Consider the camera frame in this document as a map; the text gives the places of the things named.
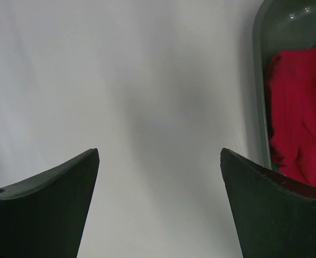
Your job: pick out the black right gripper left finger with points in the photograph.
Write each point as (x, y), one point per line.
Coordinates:
(44, 215)

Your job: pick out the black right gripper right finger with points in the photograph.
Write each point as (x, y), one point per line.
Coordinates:
(274, 216)

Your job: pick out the red t shirt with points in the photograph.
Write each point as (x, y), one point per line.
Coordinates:
(291, 87)

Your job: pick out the dark green plastic tray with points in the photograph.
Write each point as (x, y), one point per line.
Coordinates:
(278, 26)

